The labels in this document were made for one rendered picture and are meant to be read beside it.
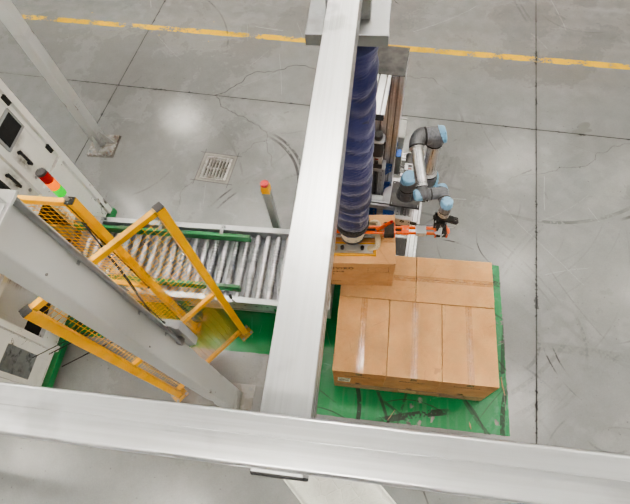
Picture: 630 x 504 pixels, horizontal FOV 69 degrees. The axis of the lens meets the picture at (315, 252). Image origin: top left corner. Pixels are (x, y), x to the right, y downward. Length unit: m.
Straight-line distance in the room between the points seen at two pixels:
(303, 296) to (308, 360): 0.14
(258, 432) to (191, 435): 0.11
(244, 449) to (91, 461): 3.76
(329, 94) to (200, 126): 4.43
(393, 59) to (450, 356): 2.09
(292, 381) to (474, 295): 2.97
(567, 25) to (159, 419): 6.72
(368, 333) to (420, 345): 0.40
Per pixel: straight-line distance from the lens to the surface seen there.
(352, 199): 2.66
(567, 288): 4.71
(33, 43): 5.12
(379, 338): 3.57
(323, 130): 1.23
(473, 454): 0.77
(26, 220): 1.55
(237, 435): 0.78
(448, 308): 3.72
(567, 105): 6.03
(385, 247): 3.27
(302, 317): 0.97
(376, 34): 1.79
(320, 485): 2.94
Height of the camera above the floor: 3.96
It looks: 62 degrees down
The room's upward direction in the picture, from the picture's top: 9 degrees counter-clockwise
